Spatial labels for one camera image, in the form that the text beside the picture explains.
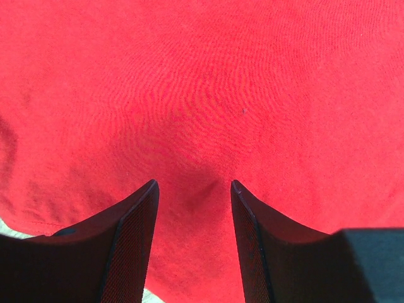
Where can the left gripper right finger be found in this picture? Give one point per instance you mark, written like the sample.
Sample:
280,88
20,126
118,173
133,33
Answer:
282,260

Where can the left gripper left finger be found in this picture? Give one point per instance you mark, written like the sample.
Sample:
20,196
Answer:
101,259

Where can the red t-shirt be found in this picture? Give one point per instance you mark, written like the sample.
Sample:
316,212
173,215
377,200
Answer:
301,101

